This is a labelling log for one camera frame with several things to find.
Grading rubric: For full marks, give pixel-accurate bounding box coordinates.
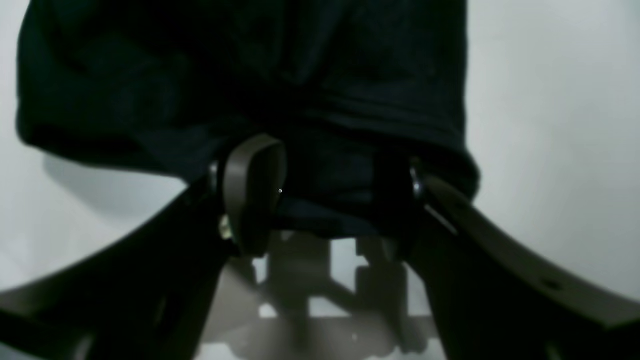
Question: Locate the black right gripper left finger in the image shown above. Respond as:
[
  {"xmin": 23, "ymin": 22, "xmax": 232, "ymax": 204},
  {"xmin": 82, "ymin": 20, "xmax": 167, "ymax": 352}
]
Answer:
[{"xmin": 1, "ymin": 134, "xmax": 287, "ymax": 360}]

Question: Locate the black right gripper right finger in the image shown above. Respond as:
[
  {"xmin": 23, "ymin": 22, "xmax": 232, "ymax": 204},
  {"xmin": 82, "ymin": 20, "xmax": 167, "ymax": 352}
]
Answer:
[{"xmin": 401, "ymin": 160, "xmax": 640, "ymax": 360}]

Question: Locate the black T-shirt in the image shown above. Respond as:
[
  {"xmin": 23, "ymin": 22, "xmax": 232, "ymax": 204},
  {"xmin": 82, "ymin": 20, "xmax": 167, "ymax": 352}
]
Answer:
[{"xmin": 16, "ymin": 0, "xmax": 481, "ymax": 237}]

